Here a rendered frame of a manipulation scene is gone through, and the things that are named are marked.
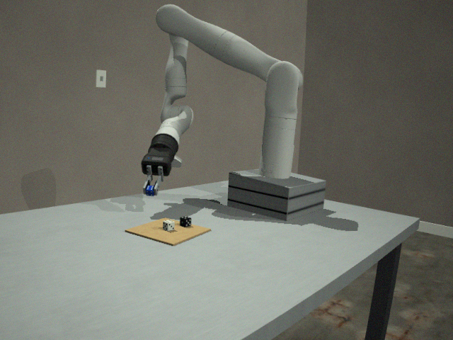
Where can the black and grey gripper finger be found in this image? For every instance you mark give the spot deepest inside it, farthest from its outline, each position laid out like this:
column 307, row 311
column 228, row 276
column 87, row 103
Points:
column 149, row 178
column 159, row 180

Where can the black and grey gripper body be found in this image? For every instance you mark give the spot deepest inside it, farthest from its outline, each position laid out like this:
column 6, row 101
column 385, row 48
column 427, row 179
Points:
column 162, row 151

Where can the blue die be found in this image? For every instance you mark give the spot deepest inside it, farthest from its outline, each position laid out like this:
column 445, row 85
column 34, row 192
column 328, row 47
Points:
column 150, row 191

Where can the tan flat square mat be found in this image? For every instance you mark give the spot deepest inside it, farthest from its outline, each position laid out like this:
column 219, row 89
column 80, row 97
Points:
column 154, row 231

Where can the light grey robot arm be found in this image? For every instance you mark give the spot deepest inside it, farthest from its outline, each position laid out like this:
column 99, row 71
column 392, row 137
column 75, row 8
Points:
column 283, row 80

